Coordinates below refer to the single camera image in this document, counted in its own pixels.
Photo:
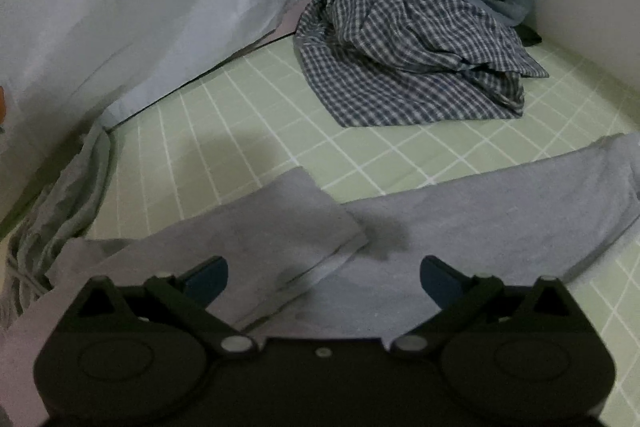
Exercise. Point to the pale blue carrot print sheet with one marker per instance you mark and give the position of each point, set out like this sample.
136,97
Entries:
150,7

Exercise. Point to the grey hoodie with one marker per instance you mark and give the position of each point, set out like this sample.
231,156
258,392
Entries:
450,217

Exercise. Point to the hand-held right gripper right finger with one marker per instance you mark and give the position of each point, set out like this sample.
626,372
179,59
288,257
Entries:
440,279

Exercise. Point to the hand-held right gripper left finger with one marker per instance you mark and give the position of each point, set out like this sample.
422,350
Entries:
207,279

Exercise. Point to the blue checked shirt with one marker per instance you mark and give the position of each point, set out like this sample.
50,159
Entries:
400,57

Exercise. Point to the pale pink cloth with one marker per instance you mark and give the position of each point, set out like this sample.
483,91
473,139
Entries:
290,24

